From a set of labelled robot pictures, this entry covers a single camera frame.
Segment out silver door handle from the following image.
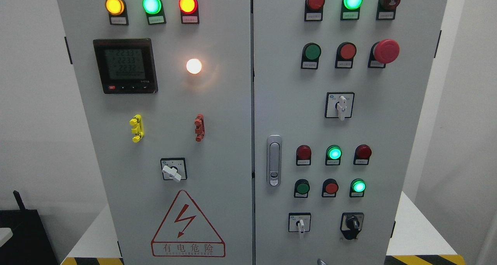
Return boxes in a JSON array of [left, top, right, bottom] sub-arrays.
[[266, 134, 282, 187]]

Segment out left grey cabinet door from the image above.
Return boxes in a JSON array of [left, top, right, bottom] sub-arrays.
[[57, 0, 253, 265]]

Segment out grey cabinet door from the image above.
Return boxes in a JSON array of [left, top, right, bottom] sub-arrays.
[[57, 0, 253, 265], [253, 0, 447, 265]]

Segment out right grey cabinet door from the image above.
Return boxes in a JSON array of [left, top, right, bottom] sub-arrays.
[[253, 0, 447, 265]]

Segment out red terminal connector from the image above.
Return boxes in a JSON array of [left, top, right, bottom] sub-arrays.
[[194, 114, 205, 142]]

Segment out red indicator light middle left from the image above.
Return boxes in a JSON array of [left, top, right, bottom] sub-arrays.
[[296, 145, 312, 166]]

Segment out red indicator light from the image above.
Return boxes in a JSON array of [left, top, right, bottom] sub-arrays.
[[304, 0, 325, 22], [296, 145, 312, 166], [353, 144, 372, 165]]

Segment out white lit indicator lamp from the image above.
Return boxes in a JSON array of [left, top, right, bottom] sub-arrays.
[[185, 58, 203, 74]]

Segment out green push button lower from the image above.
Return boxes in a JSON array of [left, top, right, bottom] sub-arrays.
[[294, 179, 309, 198]]

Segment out green push button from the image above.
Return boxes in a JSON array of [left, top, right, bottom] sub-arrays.
[[301, 42, 321, 70], [294, 179, 309, 198]]

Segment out green lit indicator middle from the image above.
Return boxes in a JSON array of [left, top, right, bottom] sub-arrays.
[[325, 145, 342, 166]]

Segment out green lit indicator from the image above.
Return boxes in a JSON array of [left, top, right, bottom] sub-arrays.
[[325, 145, 342, 166], [341, 0, 363, 21]]

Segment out green push button upper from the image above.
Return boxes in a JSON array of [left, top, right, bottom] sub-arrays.
[[301, 42, 321, 70]]

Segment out red push button lower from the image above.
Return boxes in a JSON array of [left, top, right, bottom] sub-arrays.
[[321, 178, 339, 198]]

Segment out red push button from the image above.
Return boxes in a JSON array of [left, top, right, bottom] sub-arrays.
[[334, 42, 357, 69], [321, 178, 339, 198]]

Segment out yellow terminal connector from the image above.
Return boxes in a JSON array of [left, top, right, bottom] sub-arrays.
[[129, 114, 144, 143]]

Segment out red indicator light middle right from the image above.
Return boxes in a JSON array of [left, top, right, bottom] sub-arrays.
[[353, 144, 372, 165]]

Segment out red push button upper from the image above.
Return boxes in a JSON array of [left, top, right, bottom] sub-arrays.
[[334, 42, 357, 69]]

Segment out red electric hazard sticker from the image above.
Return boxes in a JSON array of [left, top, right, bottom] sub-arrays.
[[151, 190, 226, 258]]

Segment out green lit button lower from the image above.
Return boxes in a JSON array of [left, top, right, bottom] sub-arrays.
[[349, 178, 367, 198]]

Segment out red-orange indicator light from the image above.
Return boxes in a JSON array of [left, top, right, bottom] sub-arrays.
[[179, 0, 200, 24]]

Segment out black digital power meter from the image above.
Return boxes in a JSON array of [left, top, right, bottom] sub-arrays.
[[93, 38, 158, 94]]

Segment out red indicator light top right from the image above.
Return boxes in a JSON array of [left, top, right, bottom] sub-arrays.
[[304, 0, 325, 22]]

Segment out green indicator light top left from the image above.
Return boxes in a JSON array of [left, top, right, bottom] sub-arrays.
[[142, 0, 167, 25]]

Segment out red emergency stop button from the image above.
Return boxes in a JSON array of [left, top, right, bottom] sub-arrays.
[[368, 39, 400, 69]]

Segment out green lit indicator top right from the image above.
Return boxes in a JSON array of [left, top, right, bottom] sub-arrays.
[[341, 0, 363, 21]]

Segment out yellow indicator light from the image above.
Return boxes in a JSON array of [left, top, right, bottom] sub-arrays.
[[105, 0, 129, 25]]

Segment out dark red buzzer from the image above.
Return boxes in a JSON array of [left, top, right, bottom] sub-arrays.
[[376, 0, 401, 20]]

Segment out black box at left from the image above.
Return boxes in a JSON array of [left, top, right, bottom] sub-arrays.
[[0, 190, 58, 265]]

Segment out left door rotary switch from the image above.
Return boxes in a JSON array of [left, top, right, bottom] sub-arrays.
[[160, 157, 188, 183]]

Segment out white rotary switch upper right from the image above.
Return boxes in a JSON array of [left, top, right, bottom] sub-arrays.
[[324, 92, 355, 120]]

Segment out white rotary switch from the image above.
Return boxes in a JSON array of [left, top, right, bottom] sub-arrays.
[[288, 212, 312, 239], [324, 92, 355, 120]]

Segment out white rotary switch lower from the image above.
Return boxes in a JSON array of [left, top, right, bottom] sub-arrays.
[[288, 212, 312, 239]]

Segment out black selector knob switch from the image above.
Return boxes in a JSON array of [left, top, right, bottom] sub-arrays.
[[340, 212, 365, 240]]

